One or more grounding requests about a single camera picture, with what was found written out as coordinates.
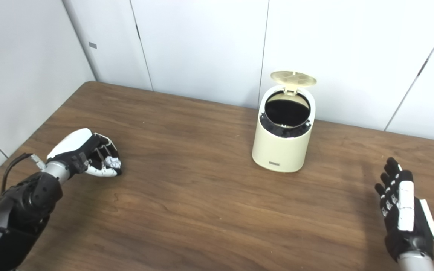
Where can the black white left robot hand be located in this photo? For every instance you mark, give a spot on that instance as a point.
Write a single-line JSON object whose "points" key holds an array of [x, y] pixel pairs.
{"points": [[75, 148]]}

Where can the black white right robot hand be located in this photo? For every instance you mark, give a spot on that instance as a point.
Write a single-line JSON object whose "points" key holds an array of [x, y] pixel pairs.
{"points": [[409, 233]]}

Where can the white paper ball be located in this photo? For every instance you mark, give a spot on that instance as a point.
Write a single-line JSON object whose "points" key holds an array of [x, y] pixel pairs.
{"points": [[112, 162]]}

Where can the cream round bin lid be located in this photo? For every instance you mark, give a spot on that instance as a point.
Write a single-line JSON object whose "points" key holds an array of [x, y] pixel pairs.
{"points": [[292, 78]]}

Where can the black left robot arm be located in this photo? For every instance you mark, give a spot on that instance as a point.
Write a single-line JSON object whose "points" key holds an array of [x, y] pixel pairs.
{"points": [[13, 218]]}

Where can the cream-colored desktop bin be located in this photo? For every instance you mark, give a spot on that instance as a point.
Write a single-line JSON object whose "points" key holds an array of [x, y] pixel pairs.
{"points": [[277, 150]]}

